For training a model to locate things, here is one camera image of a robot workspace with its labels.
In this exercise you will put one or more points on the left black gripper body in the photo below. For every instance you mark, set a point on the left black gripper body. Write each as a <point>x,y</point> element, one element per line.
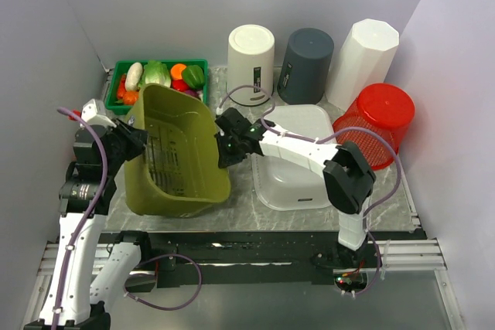
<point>117,157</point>

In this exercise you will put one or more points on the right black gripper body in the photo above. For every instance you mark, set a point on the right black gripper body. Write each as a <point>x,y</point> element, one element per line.
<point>229,153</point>

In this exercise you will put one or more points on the olive green rectangular basket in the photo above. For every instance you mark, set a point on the olive green rectangular basket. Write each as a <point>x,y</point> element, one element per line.
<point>178,173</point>

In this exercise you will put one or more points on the white perforated rectangular basket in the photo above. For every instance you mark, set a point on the white perforated rectangular basket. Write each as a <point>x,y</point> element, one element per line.
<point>282,185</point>

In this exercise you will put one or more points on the dark grey round bucket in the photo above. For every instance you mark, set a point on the dark grey round bucket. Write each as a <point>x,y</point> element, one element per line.
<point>305,66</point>

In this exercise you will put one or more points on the white round bucket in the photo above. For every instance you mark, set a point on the white round bucket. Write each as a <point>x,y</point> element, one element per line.
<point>250,64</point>

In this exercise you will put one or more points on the large white faceted container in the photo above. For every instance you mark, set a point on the large white faceted container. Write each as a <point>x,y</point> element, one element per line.
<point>364,58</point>

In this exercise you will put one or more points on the red mesh basket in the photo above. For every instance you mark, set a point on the red mesh basket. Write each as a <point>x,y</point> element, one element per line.
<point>384,109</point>

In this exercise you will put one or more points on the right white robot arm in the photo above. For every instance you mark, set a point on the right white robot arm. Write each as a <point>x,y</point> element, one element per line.
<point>348,178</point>

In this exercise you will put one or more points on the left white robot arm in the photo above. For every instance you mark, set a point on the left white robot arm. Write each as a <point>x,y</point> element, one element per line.
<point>78,298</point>

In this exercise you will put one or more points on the orange toy pumpkin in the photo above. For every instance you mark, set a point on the orange toy pumpkin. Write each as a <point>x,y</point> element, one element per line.
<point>130,97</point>

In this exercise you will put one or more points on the red toy chili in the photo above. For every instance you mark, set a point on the red toy chili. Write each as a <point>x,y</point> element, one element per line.
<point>121,90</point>

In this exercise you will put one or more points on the white toy radish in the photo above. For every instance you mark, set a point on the white toy radish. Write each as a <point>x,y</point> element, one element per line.
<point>133,76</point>

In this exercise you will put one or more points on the toy napa cabbage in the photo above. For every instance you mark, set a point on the toy napa cabbage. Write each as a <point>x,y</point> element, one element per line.
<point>155,72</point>

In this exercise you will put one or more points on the red toy tomato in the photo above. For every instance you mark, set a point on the red toy tomato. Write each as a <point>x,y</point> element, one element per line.
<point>180,85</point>

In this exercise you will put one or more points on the green plastic tray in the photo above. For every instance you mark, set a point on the green plastic tray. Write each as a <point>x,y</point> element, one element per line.
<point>118,108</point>

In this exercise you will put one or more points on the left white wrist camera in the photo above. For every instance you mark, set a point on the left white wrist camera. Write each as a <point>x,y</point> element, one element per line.
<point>94,113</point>

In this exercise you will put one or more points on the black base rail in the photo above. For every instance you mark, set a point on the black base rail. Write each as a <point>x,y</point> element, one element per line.
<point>282,257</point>

